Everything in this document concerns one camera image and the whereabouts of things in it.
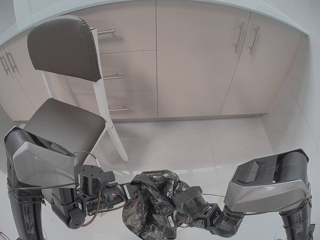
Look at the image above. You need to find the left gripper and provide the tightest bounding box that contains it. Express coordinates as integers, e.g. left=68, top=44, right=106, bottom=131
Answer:
left=101, top=182, right=133, bottom=209

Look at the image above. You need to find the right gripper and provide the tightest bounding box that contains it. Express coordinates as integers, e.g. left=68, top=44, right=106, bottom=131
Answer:
left=163, top=210, right=192, bottom=229

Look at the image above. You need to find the black plastic bag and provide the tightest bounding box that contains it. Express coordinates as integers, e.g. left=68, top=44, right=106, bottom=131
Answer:
left=122, top=169, right=192, bottom=240

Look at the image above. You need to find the grey padded white-framed chair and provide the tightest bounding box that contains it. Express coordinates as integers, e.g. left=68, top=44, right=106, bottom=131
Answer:
left=19, top=15, right=130, bottom=218

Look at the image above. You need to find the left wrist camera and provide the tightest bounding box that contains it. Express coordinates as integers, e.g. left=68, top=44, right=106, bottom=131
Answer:
left=104, top=171, right=116, bottom=186

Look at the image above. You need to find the black cable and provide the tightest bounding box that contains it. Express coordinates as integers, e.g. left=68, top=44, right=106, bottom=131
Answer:
left=74, top=151, right=100, bottom=167

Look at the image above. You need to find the beige cabinet with metal handles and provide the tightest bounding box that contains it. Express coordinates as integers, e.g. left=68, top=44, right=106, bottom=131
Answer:
left=0, top=0, right=310, bottom=122

